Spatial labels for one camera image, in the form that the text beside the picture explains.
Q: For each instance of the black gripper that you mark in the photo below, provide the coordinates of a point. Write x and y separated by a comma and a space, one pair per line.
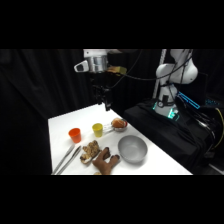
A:
98, 82

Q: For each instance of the brown deer plush toy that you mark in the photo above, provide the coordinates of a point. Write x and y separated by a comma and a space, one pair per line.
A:
104, 163

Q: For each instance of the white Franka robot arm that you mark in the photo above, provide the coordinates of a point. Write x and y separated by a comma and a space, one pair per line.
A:
167, 74

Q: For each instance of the grey bowl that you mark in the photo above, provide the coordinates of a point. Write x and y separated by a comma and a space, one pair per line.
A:
132, 149

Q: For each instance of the round bread roll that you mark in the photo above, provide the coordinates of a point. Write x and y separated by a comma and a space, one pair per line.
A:
117, 122

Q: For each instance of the yellow plastic cup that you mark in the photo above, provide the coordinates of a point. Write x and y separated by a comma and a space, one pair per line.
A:
97, 130

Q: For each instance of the small plate with food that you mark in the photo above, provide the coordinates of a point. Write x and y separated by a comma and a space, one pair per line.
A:
120, 128

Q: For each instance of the yellow wrist attachment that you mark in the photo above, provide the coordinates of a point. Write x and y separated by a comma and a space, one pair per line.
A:
117, 69

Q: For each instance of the orange plastic cup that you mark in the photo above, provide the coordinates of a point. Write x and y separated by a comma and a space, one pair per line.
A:
75, 135

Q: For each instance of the spotted giraffe plush toy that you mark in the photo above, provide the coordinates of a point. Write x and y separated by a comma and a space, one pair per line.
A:
90, 150

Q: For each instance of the black curtain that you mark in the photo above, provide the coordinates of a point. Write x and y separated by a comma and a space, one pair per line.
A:
40, 90

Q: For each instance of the silver metal tongs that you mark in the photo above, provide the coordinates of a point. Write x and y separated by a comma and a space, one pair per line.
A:
66, 160

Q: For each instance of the black cloth covered stand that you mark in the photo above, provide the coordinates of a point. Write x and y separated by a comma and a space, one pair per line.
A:
166, 133

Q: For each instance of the blue lit device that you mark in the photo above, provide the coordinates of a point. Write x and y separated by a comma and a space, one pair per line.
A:
188, 100

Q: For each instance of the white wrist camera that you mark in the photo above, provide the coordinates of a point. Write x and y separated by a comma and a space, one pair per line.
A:
81, 66

